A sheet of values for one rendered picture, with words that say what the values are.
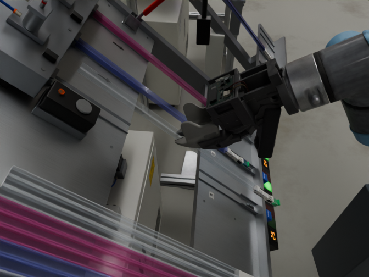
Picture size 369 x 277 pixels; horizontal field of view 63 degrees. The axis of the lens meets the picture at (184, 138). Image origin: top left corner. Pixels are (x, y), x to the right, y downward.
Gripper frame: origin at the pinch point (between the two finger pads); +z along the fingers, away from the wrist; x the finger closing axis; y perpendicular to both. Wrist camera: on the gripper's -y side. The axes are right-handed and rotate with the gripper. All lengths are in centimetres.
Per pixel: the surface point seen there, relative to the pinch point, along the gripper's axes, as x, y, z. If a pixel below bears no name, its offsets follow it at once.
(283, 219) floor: -36, -105, 13
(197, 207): 7.6, -11.2, 3.2
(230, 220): 6.2, -20.6, 0.7
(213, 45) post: -58, -16, 5
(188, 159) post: -68, -78, 54
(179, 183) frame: -32, -52, 39
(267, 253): 10.8, -28.7, -3.6
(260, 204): -0.9, -28.8, -2.9
